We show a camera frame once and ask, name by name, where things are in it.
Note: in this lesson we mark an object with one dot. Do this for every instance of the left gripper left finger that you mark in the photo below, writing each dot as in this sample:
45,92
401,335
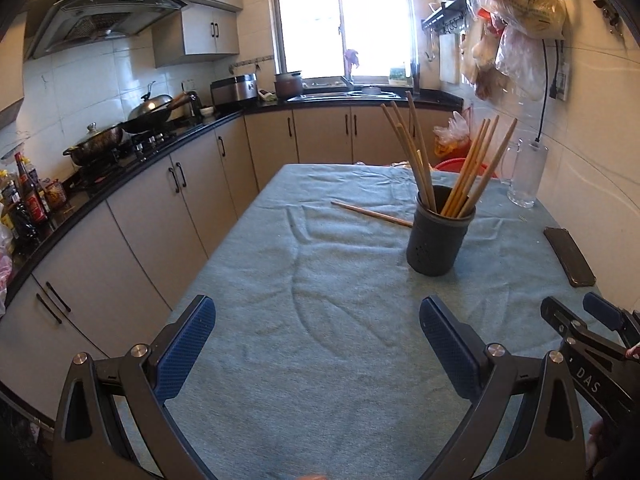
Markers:
90,440

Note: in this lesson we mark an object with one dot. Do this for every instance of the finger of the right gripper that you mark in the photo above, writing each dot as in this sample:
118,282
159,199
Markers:
562,320
620,321

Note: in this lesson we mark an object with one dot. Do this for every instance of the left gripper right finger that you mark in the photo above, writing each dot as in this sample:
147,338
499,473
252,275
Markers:
545,440

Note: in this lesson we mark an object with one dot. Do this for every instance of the wooden chopstick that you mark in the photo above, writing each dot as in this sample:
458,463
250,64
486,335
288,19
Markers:
476,144
410,123
389,114
412,155
472,164
477,159
398,118
418,134
373,214
479,189

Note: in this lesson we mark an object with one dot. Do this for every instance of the lower kitchen cabinets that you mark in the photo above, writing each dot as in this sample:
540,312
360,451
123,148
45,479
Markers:
150,219

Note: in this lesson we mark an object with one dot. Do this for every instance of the kitchen sink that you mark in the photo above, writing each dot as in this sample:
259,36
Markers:
365,94

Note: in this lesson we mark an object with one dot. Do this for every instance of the right hand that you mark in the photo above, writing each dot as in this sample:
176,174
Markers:
613,453

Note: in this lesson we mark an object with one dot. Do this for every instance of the black smartphone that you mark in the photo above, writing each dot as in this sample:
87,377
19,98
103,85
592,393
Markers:
573,262

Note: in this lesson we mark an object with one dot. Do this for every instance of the dark utensil holder cup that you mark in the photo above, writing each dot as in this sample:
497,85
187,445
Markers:
435,240

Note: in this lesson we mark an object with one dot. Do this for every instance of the clear glass beer mug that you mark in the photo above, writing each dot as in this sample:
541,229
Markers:
521,169

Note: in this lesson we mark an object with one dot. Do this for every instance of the red plastic basin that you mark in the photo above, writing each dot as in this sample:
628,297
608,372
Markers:
455,165

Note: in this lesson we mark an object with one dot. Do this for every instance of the orange bag bin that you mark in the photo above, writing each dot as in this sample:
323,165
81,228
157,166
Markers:
454,140

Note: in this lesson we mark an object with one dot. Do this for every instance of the blue-grey towel table cover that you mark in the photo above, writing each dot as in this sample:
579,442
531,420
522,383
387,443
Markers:
317,363

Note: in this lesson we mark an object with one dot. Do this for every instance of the soy sauce bottle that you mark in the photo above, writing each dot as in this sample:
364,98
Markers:
29,193

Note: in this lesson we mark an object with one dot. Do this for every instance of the steel pot with lid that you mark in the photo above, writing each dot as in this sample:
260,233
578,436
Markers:
96,142

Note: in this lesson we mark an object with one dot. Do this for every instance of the black wok with lid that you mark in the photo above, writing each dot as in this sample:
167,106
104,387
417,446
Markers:
152,113

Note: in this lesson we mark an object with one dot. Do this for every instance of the large hanging plastic bag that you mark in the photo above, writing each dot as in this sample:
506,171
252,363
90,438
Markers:
527,0

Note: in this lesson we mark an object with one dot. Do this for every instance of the black electric kettle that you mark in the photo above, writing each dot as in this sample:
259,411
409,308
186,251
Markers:
194,106

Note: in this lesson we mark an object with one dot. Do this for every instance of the silver rice cooker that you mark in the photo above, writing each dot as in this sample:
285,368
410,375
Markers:
235,91

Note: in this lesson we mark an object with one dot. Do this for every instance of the brown cooking pot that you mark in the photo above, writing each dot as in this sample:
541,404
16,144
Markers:
288,85

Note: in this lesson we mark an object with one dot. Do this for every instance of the window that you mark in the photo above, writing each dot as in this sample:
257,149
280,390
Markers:
346,41

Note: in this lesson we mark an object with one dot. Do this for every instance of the range hood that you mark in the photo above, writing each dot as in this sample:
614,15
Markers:
53,26

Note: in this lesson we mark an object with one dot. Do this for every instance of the black wall rack shelf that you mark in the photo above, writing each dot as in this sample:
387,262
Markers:
447,18

